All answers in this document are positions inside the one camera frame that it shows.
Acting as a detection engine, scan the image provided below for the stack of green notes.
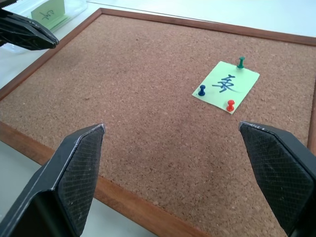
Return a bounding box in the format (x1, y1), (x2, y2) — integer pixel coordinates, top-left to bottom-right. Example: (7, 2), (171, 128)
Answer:
(30, 0), (72, 31)

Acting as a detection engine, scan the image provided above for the green note with black writing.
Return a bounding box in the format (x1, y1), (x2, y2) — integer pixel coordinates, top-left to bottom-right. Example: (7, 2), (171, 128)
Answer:
(192, 60), (261, 116)

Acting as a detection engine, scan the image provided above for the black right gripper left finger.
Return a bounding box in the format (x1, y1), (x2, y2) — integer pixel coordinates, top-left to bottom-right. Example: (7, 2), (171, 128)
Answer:
(0, 123), (107, 237)

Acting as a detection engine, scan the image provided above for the clear plastic box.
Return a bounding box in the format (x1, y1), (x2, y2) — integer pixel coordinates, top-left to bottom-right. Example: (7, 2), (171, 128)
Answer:
(0, 0), (89, 55)

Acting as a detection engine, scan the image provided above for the cork board with wooden frame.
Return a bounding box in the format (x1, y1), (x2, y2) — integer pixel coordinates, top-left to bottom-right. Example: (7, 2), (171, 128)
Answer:
(0, 7), (316, 237)

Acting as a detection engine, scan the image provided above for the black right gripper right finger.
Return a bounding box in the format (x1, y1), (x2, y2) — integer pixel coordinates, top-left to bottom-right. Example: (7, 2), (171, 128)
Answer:
(238, 120), (316, 237)

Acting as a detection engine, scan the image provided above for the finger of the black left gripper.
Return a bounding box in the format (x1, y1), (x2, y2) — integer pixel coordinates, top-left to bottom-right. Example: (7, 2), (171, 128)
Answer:
(0, 9), (59, 51)
(0, 0), (19, 9)

